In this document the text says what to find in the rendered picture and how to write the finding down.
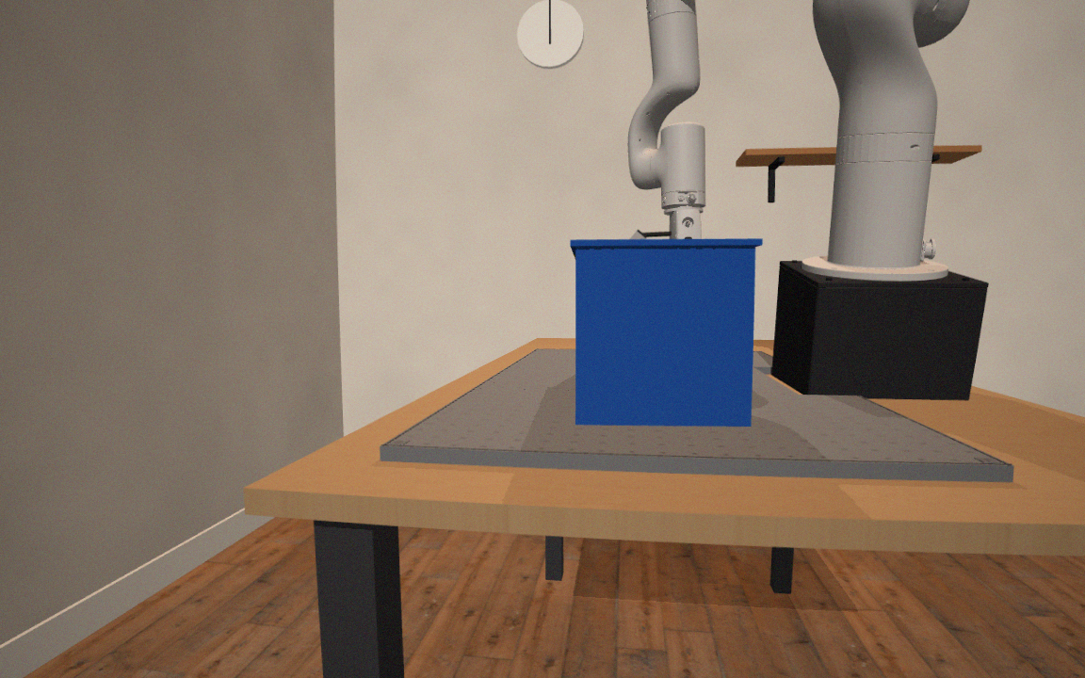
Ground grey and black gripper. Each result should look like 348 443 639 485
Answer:
664 207 704 239

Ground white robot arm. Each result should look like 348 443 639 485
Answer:
628 0 970 282

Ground blue box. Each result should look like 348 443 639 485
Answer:
571 238 763 427

